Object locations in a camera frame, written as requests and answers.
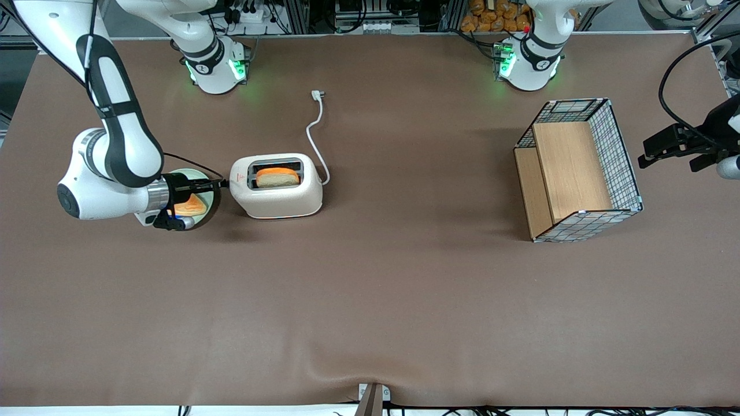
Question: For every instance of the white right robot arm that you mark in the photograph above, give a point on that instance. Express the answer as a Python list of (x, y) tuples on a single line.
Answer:
[(115, 173)]

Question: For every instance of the long white power strip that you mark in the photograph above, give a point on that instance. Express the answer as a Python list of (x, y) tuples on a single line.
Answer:
[(387, 26)]

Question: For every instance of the white two-slot toaster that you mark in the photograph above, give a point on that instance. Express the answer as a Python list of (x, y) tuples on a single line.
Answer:
[(277, 202)]

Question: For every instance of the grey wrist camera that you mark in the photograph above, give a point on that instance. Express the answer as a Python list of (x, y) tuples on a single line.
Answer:
[(186, 223), (729, 167)]

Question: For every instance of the orange triangular pastry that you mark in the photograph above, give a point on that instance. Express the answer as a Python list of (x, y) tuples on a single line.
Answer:
[(193, 207)]

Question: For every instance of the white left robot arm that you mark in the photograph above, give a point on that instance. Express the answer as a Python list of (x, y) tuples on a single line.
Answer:
[(529, 72)]

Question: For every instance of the white power strip with plugs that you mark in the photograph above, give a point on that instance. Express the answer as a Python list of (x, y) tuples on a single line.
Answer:
[(248, 16)]

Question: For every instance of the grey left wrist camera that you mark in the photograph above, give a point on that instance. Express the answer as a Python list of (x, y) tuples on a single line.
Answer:
[(729, 167)]

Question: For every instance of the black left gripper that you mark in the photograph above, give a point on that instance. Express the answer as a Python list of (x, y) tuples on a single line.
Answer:
[(718, 128)]

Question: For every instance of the bag of brown bread rolls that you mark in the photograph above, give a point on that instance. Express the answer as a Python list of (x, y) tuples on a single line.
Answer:
[(491, 20)]

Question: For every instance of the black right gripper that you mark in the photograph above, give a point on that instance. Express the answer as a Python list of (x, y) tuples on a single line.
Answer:
[(177, 186)]

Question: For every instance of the bread slice with orange crust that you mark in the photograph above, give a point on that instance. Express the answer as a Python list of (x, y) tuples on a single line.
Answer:
[(277, 178)]

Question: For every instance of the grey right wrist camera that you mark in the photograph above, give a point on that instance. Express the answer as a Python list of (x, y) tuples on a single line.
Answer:
[(186, 223)]

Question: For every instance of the green round plate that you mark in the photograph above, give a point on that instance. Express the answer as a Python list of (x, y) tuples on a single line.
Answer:
[(211, 202)]

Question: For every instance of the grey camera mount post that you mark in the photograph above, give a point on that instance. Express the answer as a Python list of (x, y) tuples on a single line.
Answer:
[(370, 401)]

